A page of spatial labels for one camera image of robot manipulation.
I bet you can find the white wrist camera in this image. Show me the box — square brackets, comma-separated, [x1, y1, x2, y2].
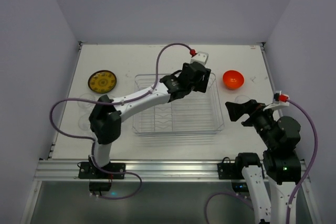
[263, 91, 289, 111]
[190, 51, 208, 66]

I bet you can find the orange plastic bowl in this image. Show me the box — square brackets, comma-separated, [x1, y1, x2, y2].
[222, 70, 245, 90]

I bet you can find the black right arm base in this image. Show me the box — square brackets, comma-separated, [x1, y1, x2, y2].
[217, 156, 237, 180]

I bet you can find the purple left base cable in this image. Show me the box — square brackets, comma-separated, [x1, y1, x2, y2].
[89, 171, 143, 199]

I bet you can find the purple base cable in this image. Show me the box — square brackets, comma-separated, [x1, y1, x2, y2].
[204, 191, 254, 224]
[89, 171, 143, 199]

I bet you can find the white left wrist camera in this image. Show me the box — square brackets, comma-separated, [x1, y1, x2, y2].
[190, 51, 208, 66]

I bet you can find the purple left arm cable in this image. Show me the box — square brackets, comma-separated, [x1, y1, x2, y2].
[49, 42, 197, 167]

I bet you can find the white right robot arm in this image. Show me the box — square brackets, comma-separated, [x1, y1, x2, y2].
[225, 94, 301, 223]

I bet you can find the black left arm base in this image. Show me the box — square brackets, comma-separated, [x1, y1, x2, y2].
[78, 162, 125, 179]

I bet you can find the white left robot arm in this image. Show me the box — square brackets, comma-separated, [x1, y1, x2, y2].
[89, 62, 211, 172]

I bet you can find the clear plastic dish rack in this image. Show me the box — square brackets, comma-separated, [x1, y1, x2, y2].
[132, 73, 224, 135]

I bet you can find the aluminium mounting rail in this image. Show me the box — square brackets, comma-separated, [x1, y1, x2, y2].
[34, 159, 310, 183]

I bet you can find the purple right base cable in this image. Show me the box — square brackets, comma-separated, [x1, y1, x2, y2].
[204, 191, 254, 224]

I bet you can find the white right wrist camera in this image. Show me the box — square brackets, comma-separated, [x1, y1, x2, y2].
[263, 91, 289, 111]

